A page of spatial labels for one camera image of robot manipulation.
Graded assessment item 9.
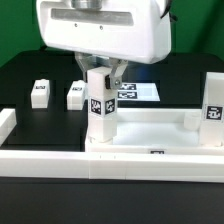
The white desk top tray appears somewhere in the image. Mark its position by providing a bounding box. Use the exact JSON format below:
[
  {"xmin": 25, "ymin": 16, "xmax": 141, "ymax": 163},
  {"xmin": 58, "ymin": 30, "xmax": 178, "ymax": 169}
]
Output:
[{"xmin": 85, "ymin": 108, "xmax": 224, "ymax": 156}]

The white U-shaped boundary fence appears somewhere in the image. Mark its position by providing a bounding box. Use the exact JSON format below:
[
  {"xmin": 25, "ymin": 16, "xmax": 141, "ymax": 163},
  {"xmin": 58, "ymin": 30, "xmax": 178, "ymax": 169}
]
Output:
[{"xmin": 0, "ymin": 108, "xmax": 224, "ymax": 184}]

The fiducial marker sheet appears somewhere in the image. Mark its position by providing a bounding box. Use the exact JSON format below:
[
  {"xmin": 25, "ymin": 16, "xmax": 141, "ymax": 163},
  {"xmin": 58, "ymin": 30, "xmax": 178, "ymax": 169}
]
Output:
[{"xmin": 118, "ymin": 83, "xmax": 160, "ymax": 102}]

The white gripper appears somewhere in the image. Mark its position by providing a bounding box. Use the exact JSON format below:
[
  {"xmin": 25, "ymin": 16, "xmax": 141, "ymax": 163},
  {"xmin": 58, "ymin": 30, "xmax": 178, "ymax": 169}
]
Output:
[{"xmin": 36, "ymin": 0, "xmax": 171, "ymax": 90}]

